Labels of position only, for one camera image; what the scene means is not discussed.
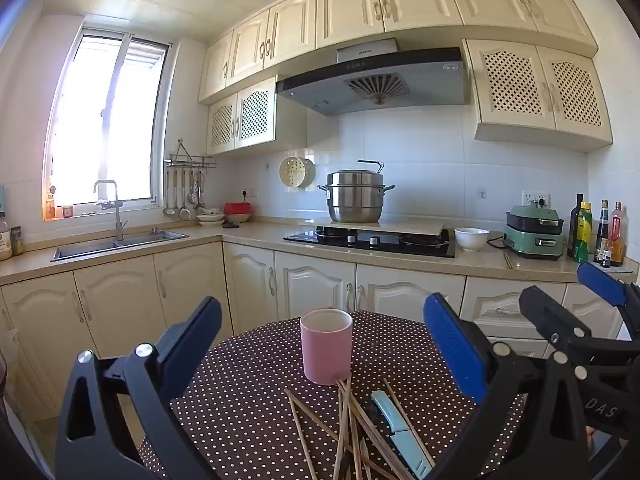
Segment steel double sink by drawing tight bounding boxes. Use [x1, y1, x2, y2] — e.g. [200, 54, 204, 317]
[50, 229, 190, 262]

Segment beige kitchen countertop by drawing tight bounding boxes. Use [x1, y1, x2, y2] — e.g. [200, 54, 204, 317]
[0, 215, 640, 286]

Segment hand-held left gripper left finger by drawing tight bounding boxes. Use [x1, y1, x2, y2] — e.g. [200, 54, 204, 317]
[55, 296, 223, 480]

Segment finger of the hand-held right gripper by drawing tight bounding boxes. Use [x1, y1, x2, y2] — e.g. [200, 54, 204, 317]
[519, 286, 596, 356]
[576, 262, 640, 341]

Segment steel steamer pot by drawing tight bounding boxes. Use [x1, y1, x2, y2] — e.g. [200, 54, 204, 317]
[318, 160, 396, 224]

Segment red-cap orange bottle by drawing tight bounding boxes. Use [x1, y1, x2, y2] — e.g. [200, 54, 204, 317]
[610, 202, 627, 267]

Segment polka dot round table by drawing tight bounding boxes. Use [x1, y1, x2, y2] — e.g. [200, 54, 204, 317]
[137, 310, 531, 480]

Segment cream lattice-door cabinet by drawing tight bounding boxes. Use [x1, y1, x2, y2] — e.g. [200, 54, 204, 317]
[206, 76, 277, 156]
[462, 38, 613, 153]

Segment dark sauce bottle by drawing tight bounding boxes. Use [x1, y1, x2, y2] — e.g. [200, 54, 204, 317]
[594, 200, 610, 263]

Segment white bowl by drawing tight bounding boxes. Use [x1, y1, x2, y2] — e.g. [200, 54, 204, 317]
[454, 227, 490, 253]

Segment cream upper wall cabinets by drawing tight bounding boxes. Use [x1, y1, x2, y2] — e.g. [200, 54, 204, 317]
[198, 0, 599, 106]

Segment bunch of wooden chopsticks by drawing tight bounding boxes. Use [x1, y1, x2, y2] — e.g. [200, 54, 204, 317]
[284, 377, 436, 480]

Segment green yellow-label bottle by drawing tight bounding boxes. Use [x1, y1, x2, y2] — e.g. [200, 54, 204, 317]
[574, 202, 594, 264]

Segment pink cup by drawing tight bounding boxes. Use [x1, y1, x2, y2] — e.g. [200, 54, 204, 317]
[300, 308, 354, 386]

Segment grey range hood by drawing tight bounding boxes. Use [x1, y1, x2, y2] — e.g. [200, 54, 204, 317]
[275, 38, 472, 117]

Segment cream perforated round plate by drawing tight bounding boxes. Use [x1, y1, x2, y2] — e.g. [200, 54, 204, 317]
[279, 156, 317, 189]

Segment dark oil bottle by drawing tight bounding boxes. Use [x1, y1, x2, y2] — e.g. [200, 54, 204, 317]
[567, 193, 585, 258]

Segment green electric cooker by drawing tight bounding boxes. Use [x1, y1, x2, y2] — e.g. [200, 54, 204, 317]
[503, 199, 567, 261]

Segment black gas stove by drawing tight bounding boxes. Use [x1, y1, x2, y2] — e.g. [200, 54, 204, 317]
[283, 226, 457, 259]

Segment steel faucet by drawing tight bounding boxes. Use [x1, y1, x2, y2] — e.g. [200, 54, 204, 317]
[93, 179, 129, 242]

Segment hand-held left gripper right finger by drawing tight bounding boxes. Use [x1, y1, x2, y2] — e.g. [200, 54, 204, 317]
[423, 292, 592, 480]

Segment steel wall utensil rack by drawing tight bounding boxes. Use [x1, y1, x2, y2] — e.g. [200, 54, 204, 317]
[165, 138, 218, 169]

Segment cream base cabinets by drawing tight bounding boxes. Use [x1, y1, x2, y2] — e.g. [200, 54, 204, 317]
[0, 240, 640, 426]

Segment sliding window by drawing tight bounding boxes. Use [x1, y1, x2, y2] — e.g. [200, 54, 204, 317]
[42, 27, 176, 221]

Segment light blue sheathed knife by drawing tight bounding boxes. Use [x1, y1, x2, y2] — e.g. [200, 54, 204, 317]
[370, 391, 435, 478]

